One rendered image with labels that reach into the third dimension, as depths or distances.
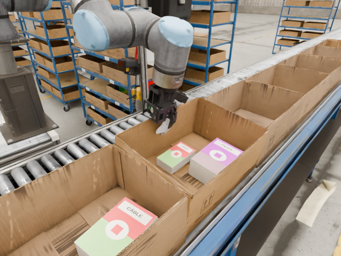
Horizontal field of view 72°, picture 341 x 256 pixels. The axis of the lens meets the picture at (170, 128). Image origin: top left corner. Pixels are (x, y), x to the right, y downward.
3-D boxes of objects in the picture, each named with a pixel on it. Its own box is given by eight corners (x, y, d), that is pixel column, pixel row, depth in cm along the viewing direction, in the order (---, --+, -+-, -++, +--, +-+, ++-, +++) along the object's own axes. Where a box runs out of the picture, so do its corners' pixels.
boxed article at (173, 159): (156, 164, 81) (156, 157, 79) (179, 148, 89) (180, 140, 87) (171, 175, 77) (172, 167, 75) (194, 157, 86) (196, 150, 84)
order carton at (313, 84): (270, 90, 150) (276, 63, 141) (320, 103, 132) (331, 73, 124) (238, 109, 126) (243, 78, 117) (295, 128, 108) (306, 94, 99)
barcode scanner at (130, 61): (116, 74, 140) (116, 57, 135) (132, 73, 148) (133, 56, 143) (123, 77, 136) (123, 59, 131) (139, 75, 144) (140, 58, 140)
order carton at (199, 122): (193, 131, 100) (199, 96, 90) (255, 168, 84) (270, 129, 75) (116, 177, 76) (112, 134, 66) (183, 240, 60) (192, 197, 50)
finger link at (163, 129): (150, 139, 80) (153, 118, 74) (163, 133, 83) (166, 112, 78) (157, 145, 78) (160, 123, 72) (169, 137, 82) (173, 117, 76)
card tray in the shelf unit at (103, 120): (88, 115, 280) (87, 107, 275) (110, 106, 299) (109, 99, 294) (106, 126, 256) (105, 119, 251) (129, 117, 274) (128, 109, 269)
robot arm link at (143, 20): (112, 3, 62) (143, 19, 56) (145, 4, 69) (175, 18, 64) (110, 39, 67) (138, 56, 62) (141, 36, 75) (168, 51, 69)
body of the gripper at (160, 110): (141, 114, 75) (145, 81, 67) (160, 105, 80) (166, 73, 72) (157, 126, 71) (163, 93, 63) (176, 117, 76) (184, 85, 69)
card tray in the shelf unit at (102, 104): (85, 99, 270) (83, 91, 265) (107, 92, 289) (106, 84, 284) (105, 110, 246) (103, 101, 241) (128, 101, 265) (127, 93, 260)
